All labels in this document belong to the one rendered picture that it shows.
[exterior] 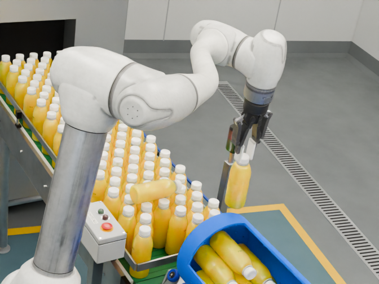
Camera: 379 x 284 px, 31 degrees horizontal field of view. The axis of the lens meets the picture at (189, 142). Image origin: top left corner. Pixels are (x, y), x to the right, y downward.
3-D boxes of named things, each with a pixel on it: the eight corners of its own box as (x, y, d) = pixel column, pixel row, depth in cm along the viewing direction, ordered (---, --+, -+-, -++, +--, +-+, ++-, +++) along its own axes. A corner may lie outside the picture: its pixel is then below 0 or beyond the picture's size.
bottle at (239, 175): (221, 207, 225) (229, 162, 214) (227, 194, 230) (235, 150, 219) (242, 213, 223) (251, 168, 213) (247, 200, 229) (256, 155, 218)
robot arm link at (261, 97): (283, 87, 198) (278, 103, 201) (264, 70, 203) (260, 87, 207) (258, 93, 193) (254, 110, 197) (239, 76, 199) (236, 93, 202)
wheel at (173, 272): (179, 273, 228) (182, 275, 229) (172, 265, 231) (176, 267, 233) (170, 283, 228) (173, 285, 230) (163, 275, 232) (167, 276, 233)
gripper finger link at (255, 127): (251, 110, 207) (254, 108, 207) (250, 137, 215) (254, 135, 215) (258, 117, 204) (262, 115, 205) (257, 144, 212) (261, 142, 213)
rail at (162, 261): (137, 271, 231) (138, 265, 230) (136, 270, 232) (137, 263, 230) (234, 245, 252) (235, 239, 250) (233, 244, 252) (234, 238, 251)
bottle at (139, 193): (132, 181, 238) (177, 172, 248) (125, 190, 243) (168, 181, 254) (140, 200, 236) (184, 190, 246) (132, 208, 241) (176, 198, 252)
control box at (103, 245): (96, 264, 224) (98, 239, 219) (72, 229, 238) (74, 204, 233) (124, 257, 229) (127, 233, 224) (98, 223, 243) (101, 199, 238)
